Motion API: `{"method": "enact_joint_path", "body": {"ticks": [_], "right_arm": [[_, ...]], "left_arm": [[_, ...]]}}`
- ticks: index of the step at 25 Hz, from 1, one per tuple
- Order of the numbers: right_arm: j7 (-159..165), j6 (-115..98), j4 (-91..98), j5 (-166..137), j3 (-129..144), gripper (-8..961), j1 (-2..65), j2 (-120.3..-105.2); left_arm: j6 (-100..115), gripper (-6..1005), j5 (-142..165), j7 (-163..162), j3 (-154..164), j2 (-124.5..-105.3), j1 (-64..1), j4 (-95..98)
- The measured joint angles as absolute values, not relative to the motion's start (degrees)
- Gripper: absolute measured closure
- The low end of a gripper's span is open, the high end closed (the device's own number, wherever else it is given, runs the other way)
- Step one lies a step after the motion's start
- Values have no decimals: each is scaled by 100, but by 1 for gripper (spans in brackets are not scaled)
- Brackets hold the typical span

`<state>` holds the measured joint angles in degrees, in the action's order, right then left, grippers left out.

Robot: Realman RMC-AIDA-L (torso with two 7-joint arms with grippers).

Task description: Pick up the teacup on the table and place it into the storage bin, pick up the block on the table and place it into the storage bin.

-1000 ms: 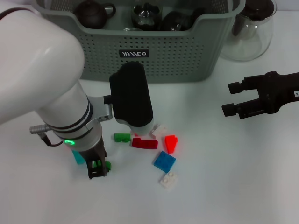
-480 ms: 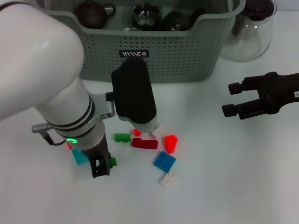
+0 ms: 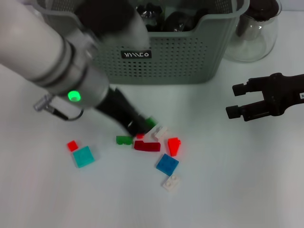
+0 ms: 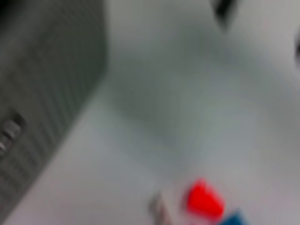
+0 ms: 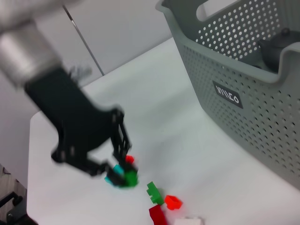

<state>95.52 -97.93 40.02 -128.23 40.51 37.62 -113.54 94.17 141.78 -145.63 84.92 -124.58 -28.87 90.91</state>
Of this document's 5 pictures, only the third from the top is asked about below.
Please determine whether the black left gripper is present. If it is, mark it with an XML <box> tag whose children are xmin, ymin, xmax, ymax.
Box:
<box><xmin>96</xmin><ymin>87</ymin><xmax>153</xmax><ymax>137</ymax></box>

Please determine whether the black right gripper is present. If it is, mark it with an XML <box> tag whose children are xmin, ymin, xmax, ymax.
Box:
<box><xmin>225</xmin><ymin>73</ymin><xmax>304</xmax><ymax>123</ymax></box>

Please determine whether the green toy brick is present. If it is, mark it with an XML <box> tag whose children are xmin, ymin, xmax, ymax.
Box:
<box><xmin>144</xmin><ymin>115</ymin><xmax>157</xmax><ymax>128</ymax></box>
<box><xmin>115</xmin><ymin>135</ymin><xmax>133</xmax><ymax>145</ymax></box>

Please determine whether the grey-green perforated storage bin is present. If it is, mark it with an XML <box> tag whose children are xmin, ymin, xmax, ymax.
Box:
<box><xmin>35</xmin><ymin>0</ymin><xmax>250</xmax><ymax>86</ymax></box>

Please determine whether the white toy brick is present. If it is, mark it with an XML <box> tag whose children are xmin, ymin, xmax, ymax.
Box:
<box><xmin>145</xmin><ymin>124</ymin><xmax>168</xmax><ymax>141</ymax></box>

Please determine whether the dark red toy brick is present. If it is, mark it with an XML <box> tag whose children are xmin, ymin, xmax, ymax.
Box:
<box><xmin>134</xmin><ymin>140</ymin><xmax>161</xmax><ymax>152</ymax></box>

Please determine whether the red slope toy brick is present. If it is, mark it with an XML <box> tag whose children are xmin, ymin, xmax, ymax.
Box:
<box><xmin>167</xmin><ymin>137</ymin><xmax>182</xmax><ymax>157</ymax></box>

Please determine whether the blue square toy plate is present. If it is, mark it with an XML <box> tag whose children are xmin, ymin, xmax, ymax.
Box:
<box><xmin>156</xmin><ymin>153</ymin><xmax>180</xmax><ymax>177</ymax></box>

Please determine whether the white flat two-stud plate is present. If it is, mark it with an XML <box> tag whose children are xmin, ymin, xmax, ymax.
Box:
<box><xmin>162</xmin><ymin>174</ymin><xmax>183</xmax><ymax>192</ymax></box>

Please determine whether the glass carafe with black lid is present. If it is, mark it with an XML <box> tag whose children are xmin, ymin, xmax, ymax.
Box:
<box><xmin>223</xmin><ymin>0</ymin><xmax>282</xmax><ymax>63</ymax></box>

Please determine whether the teal square toy brick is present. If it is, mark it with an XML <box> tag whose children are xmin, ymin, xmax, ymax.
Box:
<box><xmin>72</xmin><ymin>145</ymin><xmax>95</xmax><ymax>169</ymax></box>

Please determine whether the flat red square brick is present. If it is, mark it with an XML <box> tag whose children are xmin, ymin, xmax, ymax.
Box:
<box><xmin>66</xmin><ymin>140</ymin><xmax>79</xmax><ymax>152</ymax></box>

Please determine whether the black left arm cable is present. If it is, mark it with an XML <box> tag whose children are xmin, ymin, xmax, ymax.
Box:
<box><xmin>48</xmin><ymin>106</ymin><xmax>84</xmax><ymax>121</ymax></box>

